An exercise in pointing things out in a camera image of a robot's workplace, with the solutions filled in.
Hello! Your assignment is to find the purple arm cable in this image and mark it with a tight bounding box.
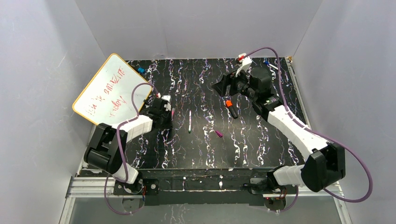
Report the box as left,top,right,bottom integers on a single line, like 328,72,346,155
244,47,374,213
103,82,162,216

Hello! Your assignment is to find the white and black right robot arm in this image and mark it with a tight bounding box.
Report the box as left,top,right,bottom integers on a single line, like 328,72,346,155
212,67,346,192

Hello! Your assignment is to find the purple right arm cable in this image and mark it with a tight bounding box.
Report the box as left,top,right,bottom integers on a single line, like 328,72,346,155
244,47,374,213

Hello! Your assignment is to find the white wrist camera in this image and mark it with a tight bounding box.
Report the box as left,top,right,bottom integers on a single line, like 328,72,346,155
161,95,172,112
235,53,253,77

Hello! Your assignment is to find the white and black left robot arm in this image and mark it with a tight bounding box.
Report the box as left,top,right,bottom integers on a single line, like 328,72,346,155
84,95,172,186

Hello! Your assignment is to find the yellow framed whiteboard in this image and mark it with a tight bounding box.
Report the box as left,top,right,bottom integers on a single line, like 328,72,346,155
72,53,153,128

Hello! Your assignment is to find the blue marker cap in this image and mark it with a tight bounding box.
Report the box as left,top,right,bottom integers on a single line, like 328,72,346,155
137,68,146,74

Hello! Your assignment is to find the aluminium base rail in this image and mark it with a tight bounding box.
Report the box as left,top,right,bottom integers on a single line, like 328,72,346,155
65,175,345,198

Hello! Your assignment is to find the white green thin pen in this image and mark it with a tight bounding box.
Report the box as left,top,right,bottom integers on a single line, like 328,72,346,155
188,110,192,133

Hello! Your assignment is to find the black orange highlighter marker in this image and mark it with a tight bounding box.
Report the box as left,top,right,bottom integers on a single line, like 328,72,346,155
225,100,238,119

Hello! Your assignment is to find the white blue marker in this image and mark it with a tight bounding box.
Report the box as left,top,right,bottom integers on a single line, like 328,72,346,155
264,61,278,70

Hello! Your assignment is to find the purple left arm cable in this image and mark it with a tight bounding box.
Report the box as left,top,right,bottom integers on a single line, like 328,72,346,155
103,82,162,216

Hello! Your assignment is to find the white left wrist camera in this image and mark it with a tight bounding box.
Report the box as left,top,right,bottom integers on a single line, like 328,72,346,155
161,95,172,112

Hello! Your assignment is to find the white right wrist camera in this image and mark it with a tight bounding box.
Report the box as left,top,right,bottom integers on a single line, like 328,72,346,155
235,53,253,77

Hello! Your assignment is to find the magenta pen cap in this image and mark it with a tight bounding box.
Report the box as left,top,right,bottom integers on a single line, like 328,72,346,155
215,130,223,138

